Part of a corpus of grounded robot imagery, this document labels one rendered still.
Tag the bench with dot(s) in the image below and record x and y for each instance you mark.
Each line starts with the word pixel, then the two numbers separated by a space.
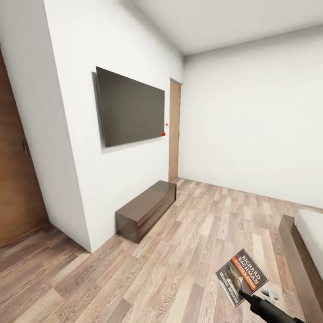
pixel 136 218

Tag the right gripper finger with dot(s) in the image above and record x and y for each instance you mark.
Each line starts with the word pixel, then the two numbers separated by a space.
pixel 246 296

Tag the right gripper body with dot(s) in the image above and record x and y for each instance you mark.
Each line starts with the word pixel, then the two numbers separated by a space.
pixel 267 311

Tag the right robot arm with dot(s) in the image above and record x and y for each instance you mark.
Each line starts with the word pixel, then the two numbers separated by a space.
pixel 265 307

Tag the wall mounted tv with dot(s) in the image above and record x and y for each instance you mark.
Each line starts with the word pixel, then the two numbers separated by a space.
pixel 131 110

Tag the bed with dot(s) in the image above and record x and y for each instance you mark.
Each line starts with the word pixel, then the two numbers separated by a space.
pixel 302 238

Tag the hardback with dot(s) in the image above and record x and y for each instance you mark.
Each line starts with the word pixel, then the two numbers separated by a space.
pixel 241 273

